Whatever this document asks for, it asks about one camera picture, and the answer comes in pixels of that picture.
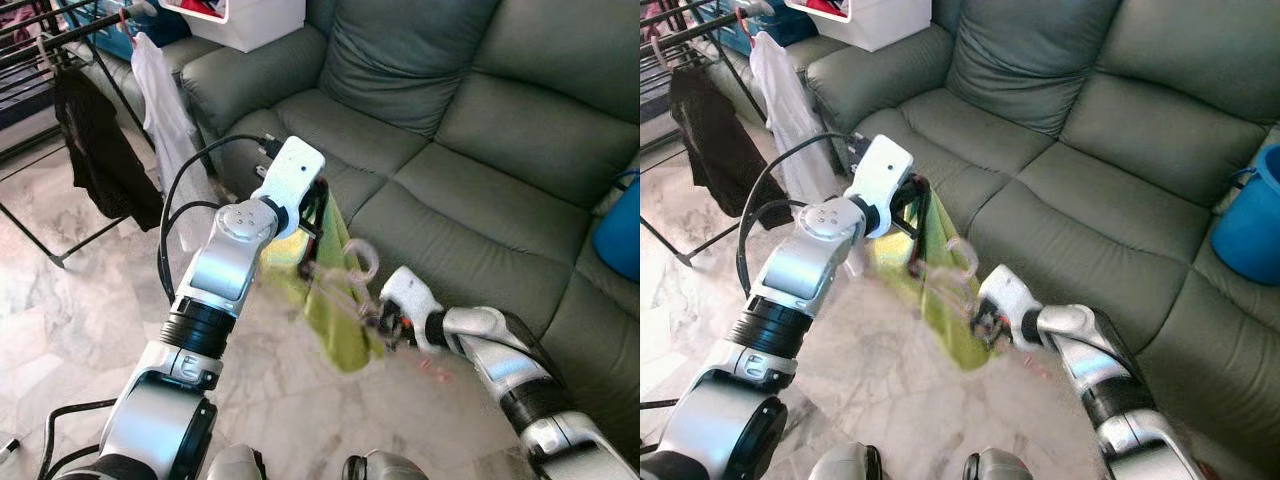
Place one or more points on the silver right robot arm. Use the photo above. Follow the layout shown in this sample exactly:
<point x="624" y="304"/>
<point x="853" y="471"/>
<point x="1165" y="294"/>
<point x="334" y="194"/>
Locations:
<point x="500" y="370"/>
<point x="1090" y="370"/>

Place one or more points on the blue plastic bucket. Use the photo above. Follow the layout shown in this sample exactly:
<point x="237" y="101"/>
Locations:
<point x="620" y="235"/>
<point x="1250" y="225"/>

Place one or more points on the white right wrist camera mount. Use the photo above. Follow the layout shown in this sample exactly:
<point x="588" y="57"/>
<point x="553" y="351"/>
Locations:
<point x="410" y="295"/>
<point x="1010" y="290"/>

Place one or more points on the white storage box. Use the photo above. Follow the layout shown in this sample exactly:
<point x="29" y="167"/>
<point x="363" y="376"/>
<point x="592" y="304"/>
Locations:
<point x="890" y="25"/>
<point x="260" y="25"/>

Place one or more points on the dark green leather sofa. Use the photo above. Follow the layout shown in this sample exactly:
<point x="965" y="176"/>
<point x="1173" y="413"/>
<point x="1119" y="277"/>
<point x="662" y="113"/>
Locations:
<point x="500" y="130"/>
<point x="1100" y="130"/>

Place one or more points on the white hanging garment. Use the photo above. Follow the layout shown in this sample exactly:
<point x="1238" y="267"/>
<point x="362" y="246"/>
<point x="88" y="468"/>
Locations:
<point x="165" y="110"/>
<point x="790" y="110"/>

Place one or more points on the blue storage bag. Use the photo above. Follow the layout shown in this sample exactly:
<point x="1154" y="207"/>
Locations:
<point x="790" y="30"/>
<point x="165" y="30"/>

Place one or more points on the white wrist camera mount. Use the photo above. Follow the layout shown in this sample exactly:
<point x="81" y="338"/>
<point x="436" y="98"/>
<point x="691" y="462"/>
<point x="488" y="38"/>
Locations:
<point x="410" y="295"/>
<point x="295" y="170"/>
<point x="1010" y="290"/>
<point x="885" y="175"/>

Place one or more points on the lime green garment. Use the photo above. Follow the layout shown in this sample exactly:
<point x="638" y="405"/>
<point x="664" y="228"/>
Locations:
<point x="950" y="320"/>
<point x="340" y="330"/>

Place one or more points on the black metal drying rack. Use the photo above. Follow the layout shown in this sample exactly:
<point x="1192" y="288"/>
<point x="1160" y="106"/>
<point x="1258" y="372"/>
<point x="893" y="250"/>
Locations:
<point x="682" y="262"/>
<point x="58" y="260"/>

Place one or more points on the silver left robot leg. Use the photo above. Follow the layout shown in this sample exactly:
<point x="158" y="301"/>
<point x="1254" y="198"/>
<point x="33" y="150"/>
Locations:
<point x="235" y="465"/>
<point x="845" y="465"/>

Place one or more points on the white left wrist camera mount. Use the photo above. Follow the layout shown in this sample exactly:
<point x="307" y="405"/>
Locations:
<point x="295" y="170"/>
<point x="885" y="175"/>

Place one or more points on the black t-shirt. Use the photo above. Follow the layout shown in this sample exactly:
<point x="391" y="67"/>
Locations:
<point x="100" y="160"/>
<point x="715" y="160"/>

